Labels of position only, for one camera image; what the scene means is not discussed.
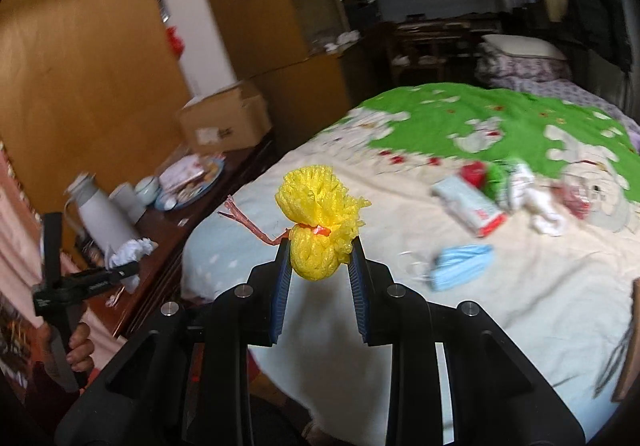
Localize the brown cardboard box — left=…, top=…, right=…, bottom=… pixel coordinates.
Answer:
left=179, top=80, right=274, bottom=155

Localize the white cloth on shelf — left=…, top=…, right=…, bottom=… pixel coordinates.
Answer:
left=324, top=30, right=362, bottom=53

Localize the white tissue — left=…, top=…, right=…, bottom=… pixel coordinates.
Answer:
left=106, top=237, right=158, bottom=294

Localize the clear plastic cup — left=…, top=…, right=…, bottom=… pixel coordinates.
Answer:
left=459, top=161, right=493, bottom=191

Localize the folded floral quilt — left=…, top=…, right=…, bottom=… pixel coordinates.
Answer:
left=474, top=44, right=575, bottom=88

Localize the white and red tissue pack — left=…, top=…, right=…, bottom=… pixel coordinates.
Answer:
left=431, top=175, right=507, bottom=238

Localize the person's left hand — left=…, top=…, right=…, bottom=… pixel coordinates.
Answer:
left=67, top=321, right=96, bottom=373

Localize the white pillow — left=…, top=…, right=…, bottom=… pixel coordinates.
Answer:
left=481, top=33, right=569, bottom=62

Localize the brown wooden wardrobe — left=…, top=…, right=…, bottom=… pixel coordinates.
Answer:
left=189, top=0, right=353, bottom=139

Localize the brown wooden door panel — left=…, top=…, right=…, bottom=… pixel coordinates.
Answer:
left=0, top=0, right=193, bottom=232

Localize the black hanging coat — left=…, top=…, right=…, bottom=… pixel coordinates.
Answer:
left=567, top=0, right=634, bottom=73

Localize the pink clear plastic wrapper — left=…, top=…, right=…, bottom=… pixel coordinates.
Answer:
left=559, top=180, right=595, bottom=221

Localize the printed green and cream blanket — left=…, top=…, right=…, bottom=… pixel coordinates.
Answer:
left=181, top=82, right=640, bottom=442

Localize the white square cup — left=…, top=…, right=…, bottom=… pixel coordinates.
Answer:
left=108, top=182, right=147, bottom=223

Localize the blue face mask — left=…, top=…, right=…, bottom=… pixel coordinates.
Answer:
left=400, top=245, right=497, bottom=293

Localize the dark wooden side cabinet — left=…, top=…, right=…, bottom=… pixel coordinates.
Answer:
left=75, top=133, right=278, bottom=342

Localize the red hanging ornament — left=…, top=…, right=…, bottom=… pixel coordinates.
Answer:
left=165, top=25, right=184, bottom=58

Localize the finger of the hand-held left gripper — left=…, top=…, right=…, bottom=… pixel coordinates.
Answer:
left=80, top=260, right=142, bottom=298

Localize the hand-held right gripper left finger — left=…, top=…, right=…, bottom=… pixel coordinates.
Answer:
left=55, top=240, right=296, bottom=446

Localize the white crumpled paper towel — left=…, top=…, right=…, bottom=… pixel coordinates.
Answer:
left=506, top=160, right=569, bottom=238

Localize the yellow foam mesh net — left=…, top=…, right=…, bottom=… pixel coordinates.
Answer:
left=218, top=165, right=372, bottom=283

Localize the blue plate of snacks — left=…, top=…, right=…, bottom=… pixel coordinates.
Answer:
left=154, top=155, right=227, bottom=213

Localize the small white teacup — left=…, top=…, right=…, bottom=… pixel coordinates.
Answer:
left=134, top=176, right=162, bottom=207

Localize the pink and white snack packet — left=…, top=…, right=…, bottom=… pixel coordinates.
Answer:
left=159, top=156, right=207, bottom=193

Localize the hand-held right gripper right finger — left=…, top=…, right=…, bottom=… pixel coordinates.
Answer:
left=347, top=246, right=586, bottom=446

